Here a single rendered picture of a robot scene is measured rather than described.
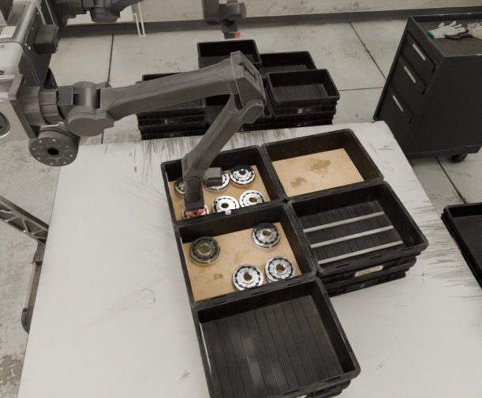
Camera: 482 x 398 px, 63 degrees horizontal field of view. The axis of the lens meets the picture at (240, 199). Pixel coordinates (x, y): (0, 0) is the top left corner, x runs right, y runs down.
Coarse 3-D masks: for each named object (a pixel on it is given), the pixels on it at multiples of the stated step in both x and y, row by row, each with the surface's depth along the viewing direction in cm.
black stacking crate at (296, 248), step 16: (272, 208) 138; (208, 224) 135; (224, 224) 137; (240, 224) 140; (256, 224) 143; (288, 224) 137; (192, 240) 139; (288, 240) 141; (304, 256) 127; (304, 272) 130
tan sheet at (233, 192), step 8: (256, 168) 163; (256, 176) 160; (256, 184) 157; (208, 192) 154; (224, 192) 154; (232, 192) 154; (240, 192) 154; (264, 192) 155; (176, 200) 151; (208, 200) 152; (176, 208) 149; (208, 208) 149; (224, 208) 149; (176, 216) 146
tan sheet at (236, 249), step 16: (224, 240) 140; (240, 240) 140; (224, 256) 136; (240, 256) 136; (256, 256) 137; (272, 256) 137; (288, 256) 137; (192, 272) 132; (208, 272) 132; (224, 272) 132; (192, 288) 128; (208, 288) 128; (224, 288) 129
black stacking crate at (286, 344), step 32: (288, 288) 119; (224, 320) 122; (256, 320) 122; (288, 320) 123; (320, 320) 123; (224, 352) 116; (256, 352) 116; (288, 352) 116; (320, 352) 116; (224, 384) 111; (256, 384) 111; (288, 384) 111
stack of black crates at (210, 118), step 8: (208, 96) 254; (216, 96) 254; (224, 96) 255; (208, 104) 258; (216, 104) 259; (224, 104) 260; (208, 112) 255; (216, 112) 255; (264, 112) 255; (208, 120) 234; (256, 120) 238; (264, 120) 239; (208, 128) 238; (240, 128) 241; (248, 128) 243; (256, 128) 244; (264, 128) 245
